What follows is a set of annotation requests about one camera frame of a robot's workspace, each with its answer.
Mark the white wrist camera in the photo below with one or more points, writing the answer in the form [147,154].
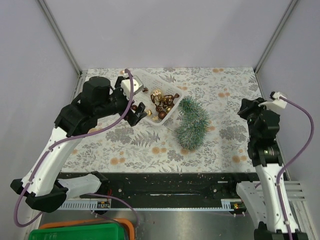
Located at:
[126,84]
[278,102]

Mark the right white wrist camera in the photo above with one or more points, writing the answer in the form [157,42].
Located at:
[278,102]

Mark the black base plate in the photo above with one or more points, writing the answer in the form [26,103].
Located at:
[175,190]

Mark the floral patterned table mat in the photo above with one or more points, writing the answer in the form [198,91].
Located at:
[152,149]

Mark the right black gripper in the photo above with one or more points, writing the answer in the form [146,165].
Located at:
[247,105]

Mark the large gold striped bauble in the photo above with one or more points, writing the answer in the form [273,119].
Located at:
[156,96]

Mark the white slotted cable duct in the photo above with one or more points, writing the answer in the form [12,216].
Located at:
[89,204]

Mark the green plastic bin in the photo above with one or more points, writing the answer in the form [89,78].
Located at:
[108,231]

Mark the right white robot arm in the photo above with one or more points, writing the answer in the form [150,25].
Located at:
[270,213]

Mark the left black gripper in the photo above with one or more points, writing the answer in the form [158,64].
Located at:
[134,117]

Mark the aluminium frame rail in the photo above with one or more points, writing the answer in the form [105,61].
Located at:
[293,190]

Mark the small green christmas tree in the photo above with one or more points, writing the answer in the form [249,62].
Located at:
[192,129]

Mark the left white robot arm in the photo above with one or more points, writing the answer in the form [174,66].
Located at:
[42,189]

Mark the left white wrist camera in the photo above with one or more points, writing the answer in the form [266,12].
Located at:
[126,84]

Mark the small gold bauble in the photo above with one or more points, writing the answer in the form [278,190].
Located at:
[149,113]

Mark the orange plastic bin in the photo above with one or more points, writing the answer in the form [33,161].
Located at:
[126,224]

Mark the brown shiny bauble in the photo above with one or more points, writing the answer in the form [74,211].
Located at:
[162,115]

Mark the white plastic basket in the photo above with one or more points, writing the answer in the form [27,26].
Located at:
[152,82]

